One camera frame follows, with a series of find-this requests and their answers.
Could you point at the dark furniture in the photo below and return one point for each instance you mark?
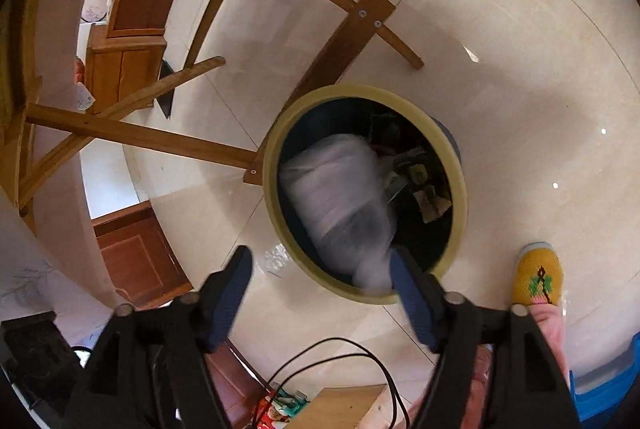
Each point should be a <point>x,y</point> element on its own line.
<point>35,359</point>

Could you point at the wooden drawer cabinet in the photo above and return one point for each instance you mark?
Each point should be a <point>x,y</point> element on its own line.
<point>125,69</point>

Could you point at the yellow knitted slipper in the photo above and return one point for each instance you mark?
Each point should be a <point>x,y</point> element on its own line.
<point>537,274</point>

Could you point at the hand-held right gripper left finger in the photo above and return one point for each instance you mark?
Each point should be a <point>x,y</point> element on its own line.
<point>227,304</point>

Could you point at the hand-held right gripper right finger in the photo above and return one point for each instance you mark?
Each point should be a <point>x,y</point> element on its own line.
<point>410,304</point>

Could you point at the wooden chair frame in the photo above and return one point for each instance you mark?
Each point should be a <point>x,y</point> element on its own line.
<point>150,139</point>

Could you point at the red printed packet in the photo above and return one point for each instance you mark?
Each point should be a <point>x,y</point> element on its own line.
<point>275,414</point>

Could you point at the clear plastic bottle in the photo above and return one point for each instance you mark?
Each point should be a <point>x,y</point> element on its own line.
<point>335,199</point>

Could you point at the dark printed packet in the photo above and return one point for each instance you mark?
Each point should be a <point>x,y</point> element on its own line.
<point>416,169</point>

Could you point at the pink dish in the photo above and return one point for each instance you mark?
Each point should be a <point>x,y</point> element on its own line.
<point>94,12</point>

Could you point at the blue plastic tub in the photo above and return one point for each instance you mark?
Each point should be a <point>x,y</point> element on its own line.
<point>610,389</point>

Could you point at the yellow rimmed trash bin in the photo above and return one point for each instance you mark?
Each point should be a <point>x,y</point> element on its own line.
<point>330,114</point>

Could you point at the clear plastic wrapper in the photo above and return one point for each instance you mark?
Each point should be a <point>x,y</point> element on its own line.
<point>272,259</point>

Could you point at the cardboard box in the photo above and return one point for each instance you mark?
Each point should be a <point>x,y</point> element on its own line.
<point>340,409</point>

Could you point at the tan crumpled wrapper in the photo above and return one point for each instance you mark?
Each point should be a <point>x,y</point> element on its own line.
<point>434,206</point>

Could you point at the brown wooden door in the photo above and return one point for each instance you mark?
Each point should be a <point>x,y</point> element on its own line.
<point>135,254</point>

